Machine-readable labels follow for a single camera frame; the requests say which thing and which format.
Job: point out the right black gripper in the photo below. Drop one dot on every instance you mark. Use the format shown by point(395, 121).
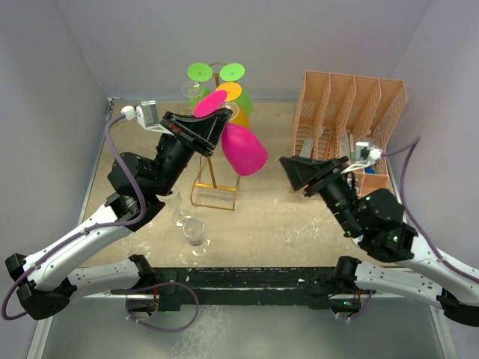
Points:
point(301, 170)

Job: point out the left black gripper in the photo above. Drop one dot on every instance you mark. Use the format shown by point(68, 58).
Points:
point(206, 127)

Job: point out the clear glass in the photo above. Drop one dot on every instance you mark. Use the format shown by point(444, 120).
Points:
point(180, 215)
point(194, 231)
point(194, 91)

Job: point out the yellow plastic goblet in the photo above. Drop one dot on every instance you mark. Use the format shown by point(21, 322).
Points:
point(235, 104)

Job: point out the pink plastic goblet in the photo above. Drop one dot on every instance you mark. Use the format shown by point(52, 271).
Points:
point(241, 147)

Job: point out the small green wine glass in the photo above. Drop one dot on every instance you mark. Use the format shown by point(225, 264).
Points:
point(200, 72)

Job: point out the large green wine glass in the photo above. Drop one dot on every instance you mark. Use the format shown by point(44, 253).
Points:
point(231, 74)

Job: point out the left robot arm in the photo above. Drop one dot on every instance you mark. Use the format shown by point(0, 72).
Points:
point(47, 281)

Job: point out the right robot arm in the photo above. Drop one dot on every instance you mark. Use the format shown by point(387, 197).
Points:
point(376, 223)

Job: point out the orange plastic desk organizer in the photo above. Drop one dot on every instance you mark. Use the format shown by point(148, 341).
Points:
point(338, 110)

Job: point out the gold wire glass rack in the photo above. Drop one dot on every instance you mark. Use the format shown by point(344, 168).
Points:
point(205, 179)

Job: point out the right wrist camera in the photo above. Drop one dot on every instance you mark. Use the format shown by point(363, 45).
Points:
point(366, 154)

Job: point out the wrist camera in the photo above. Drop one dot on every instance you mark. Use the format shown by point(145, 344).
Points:
point(146, 115)
point(366, 154)

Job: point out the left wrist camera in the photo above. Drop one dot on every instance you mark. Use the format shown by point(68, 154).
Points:
point(146, 115)

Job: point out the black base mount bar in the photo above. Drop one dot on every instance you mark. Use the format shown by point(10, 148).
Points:
point(318, 288)

